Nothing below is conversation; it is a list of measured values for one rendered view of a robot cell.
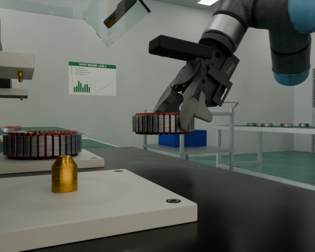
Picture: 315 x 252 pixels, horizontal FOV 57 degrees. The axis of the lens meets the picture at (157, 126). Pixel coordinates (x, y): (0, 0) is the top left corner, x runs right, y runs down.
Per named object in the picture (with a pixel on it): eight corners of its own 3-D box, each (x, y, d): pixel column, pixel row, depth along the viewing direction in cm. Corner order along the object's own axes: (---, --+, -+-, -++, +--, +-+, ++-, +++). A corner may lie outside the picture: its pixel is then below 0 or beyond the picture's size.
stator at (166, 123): (175, 131, 60) (175, 113, 60) (207, 133, 50) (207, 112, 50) (124, 133, 55) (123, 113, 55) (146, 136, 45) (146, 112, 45)
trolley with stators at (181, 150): (186, 185, 370) (186, 105, 368) (239, 206, 279) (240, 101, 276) (142, 190, 345) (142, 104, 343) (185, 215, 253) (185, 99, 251)
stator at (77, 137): (79, 150, 52) (79, 129, 52) (84, 158, 41) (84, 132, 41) (9, 152, 48) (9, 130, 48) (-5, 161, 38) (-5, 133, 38)
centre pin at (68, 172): (75, 186, 24) (75, 153, 24) (79, 191, 22) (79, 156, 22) (50, 188, 23) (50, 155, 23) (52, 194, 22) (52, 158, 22)
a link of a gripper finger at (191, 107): (216, 137, 46) (219, 98, 52) (189, 117, 44) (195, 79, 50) (202, 145, 48) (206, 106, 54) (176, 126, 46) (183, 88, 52)
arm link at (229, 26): (225, 8, 53) (201, 22, 61) (215, 28, 52) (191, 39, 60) (252, 34, 56) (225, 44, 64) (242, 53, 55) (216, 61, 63)
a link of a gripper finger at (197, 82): (205, 97, 47) (209, 64, 53) (198, 91, 46) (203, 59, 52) (185, 111, 50) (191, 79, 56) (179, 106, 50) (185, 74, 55)
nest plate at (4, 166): (84, 155, 55) (84, 148, 55) (104, 167, 41) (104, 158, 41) (-8, 159, 48) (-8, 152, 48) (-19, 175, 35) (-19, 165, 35)
